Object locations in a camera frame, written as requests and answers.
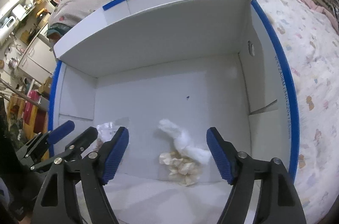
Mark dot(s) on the white water heater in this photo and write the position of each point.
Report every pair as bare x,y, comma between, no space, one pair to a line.
7,28

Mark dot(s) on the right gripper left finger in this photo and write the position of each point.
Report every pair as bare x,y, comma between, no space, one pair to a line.
57,200

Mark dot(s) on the white patterned bed quilt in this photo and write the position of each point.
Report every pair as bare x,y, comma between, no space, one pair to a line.
311,45

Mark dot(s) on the cream satin scrunchie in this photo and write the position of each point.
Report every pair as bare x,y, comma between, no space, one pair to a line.
182,170

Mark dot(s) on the blue white cardboard box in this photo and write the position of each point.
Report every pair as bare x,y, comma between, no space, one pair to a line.
197,63

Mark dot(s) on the wooden staircase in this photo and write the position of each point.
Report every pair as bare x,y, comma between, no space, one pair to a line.
28,111

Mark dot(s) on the white fluffy soft item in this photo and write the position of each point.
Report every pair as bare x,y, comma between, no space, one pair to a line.
183,142

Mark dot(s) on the beige patterned scrunchie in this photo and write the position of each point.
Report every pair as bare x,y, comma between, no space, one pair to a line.
106,132

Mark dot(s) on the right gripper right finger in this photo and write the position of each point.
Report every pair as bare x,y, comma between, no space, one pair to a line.
278,201

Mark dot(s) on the white kitchen cabinet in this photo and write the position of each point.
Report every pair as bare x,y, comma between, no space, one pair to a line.
40,53

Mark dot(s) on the brown cardboard box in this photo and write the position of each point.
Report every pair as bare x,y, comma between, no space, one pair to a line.
45,88

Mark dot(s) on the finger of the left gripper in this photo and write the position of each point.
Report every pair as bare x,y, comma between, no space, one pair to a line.
78,145
60,132

